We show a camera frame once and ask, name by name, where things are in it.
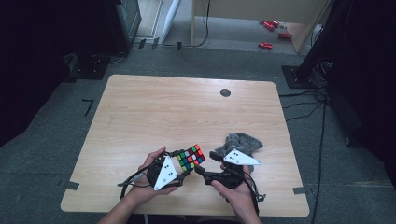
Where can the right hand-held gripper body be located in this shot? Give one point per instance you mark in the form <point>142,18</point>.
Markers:
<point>236,158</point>

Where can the grey microfibre cloth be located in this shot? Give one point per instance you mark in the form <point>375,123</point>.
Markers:
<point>243,143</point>

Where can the flat black stand base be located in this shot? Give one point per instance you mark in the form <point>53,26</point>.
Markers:
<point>88,71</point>
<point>294,79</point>

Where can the black stand post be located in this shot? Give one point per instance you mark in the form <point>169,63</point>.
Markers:
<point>323,34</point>

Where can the black curtain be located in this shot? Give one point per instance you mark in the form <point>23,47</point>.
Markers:
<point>370,77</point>
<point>37,62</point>

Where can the person's left hand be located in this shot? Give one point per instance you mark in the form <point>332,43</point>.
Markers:
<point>143,189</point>

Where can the red can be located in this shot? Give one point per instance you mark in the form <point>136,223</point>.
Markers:
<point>269,26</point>
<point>265,45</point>
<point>275,23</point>
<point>285,36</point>

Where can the multicoloured puzzle cube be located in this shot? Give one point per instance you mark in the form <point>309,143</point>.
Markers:
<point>190,158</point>

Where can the black glass-front cabinet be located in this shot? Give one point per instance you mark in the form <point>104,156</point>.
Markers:
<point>123,21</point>

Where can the person's right hand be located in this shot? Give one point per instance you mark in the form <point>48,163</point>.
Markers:
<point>241,199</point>

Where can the round black table grommet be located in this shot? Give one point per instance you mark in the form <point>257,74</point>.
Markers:
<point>225,92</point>

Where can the white board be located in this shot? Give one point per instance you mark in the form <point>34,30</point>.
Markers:
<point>171,18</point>

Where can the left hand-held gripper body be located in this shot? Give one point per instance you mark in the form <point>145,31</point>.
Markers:
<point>165,174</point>

